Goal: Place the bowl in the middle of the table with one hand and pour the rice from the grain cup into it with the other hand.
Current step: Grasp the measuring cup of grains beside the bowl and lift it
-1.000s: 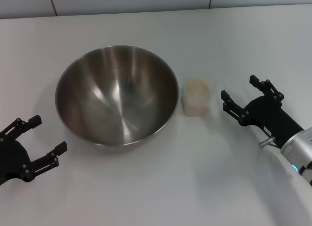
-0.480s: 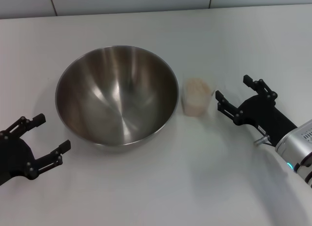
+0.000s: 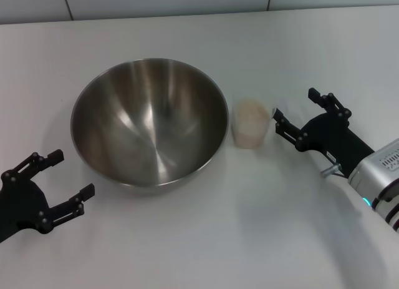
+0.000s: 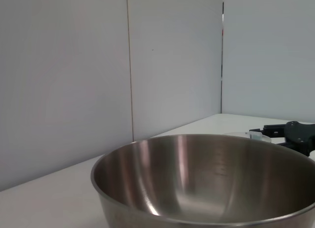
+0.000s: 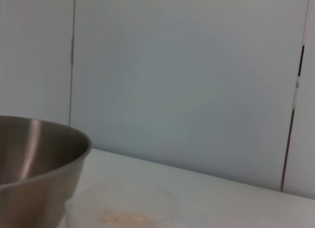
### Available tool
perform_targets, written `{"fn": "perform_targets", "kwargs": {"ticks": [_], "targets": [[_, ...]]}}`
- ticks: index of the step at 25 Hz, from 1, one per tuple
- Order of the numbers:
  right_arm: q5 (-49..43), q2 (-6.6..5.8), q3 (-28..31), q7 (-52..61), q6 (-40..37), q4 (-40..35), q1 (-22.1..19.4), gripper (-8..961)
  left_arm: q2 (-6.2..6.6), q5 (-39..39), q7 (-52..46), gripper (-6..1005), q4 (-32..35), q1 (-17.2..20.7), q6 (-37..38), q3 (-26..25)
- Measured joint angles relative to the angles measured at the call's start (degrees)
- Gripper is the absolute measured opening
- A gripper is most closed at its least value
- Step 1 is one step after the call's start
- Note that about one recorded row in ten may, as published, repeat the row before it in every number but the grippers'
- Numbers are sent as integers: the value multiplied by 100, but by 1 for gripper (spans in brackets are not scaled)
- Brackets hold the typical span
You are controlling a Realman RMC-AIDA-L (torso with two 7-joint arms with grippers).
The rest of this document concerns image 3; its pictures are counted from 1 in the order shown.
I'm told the stainless steel mixing bowl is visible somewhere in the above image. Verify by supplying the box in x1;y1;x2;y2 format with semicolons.
70;57;229;197

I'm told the right wrist cable connector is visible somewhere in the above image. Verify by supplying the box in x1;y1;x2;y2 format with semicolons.
320;163;347;179

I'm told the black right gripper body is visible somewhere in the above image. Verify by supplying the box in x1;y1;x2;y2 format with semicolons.
295;112;375;175

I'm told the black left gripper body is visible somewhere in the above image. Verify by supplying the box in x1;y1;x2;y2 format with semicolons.
0;171;51;243

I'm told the clear plastic measuring cup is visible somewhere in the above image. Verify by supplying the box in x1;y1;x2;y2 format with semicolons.
231;97;271;150

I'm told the white rice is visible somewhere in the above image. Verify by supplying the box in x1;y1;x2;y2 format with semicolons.
234;98;270;148

